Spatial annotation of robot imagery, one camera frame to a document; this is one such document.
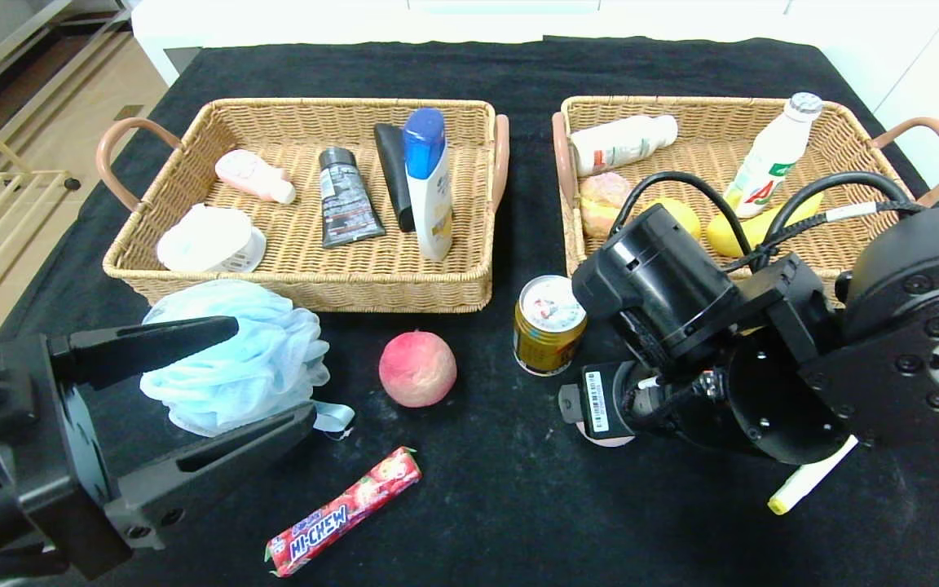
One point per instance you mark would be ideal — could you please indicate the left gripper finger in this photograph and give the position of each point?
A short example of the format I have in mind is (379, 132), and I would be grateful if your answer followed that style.
(143, 346)
(209, 473)

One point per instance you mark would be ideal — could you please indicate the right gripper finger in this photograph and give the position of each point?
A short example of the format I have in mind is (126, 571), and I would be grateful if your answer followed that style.
(571, 403)

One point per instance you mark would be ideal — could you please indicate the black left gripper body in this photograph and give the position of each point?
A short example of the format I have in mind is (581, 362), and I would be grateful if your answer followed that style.
(70, 440)

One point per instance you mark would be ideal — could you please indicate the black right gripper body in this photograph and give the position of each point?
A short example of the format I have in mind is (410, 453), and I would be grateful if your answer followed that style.
(597, 401)

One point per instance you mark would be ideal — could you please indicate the pale pink round ball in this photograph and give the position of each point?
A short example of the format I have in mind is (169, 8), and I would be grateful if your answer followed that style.
(610, 440)

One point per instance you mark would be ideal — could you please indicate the gold drink can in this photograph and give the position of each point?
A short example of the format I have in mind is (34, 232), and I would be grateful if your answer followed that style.
(543, 342)

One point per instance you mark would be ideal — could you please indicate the yellow banana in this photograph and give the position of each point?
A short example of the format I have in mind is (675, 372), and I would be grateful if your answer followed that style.
(726, 236)

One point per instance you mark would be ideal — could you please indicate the white milk bottle green label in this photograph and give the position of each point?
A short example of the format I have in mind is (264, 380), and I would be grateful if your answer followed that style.
(771, 155)

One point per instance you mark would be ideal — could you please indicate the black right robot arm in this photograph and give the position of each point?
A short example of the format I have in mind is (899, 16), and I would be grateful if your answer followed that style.
(885, 326)

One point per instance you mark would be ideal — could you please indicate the black tablecloth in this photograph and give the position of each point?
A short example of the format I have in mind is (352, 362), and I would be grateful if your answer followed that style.
(502, 505)

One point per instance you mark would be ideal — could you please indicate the white round plastic container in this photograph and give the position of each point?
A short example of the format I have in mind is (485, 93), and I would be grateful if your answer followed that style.
(209, 239)

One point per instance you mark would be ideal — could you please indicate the light blue bath loofah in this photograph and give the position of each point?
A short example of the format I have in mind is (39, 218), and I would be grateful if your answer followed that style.
(274, 359)

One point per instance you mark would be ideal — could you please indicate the red Hi-Chew candy pack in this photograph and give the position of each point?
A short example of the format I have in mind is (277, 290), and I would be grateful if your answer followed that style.
(339, 515)

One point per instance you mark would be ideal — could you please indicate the pink peach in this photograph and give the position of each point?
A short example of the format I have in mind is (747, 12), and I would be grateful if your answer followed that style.
(417, 371)

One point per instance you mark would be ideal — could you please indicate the small pink lotion bottle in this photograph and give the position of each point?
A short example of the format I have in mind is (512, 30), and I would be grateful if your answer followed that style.
(249, 173)

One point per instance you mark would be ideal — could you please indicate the yellow pear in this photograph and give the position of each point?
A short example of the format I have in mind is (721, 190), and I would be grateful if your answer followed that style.
(685, 216)

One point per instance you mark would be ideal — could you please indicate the pink cream puff bun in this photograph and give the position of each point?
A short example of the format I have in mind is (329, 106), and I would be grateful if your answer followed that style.
(600, 196)

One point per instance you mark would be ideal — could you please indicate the beige wooden rack on wheels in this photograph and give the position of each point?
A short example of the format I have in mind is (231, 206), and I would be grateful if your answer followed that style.
(29, 173)

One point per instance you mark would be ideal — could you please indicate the white marker yellow cap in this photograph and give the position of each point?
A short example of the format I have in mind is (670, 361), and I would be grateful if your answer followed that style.
(800, 487)

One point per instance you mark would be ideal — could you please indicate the brown floor outlet plate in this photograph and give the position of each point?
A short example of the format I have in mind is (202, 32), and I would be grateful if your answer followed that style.
(129, 112)

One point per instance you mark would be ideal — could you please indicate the grey squeeze tube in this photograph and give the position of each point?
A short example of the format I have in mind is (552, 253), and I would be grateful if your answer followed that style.
(346, 204)

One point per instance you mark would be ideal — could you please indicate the white bottle with red label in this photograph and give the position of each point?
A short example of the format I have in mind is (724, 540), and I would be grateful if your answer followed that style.
(620, 144)

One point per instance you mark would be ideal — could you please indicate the white shampoo bottle blue cap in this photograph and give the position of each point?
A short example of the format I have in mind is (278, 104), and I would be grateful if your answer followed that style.
(429, 187)

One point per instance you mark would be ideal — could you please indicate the black squeeze tube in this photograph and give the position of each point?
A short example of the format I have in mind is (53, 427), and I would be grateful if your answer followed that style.
(392, 171)

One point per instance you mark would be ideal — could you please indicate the white table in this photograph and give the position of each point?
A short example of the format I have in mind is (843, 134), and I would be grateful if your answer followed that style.
(184, 24)

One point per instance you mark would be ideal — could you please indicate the white cabinet front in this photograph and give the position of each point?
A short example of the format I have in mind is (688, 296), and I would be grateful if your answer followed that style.
(926, 81)

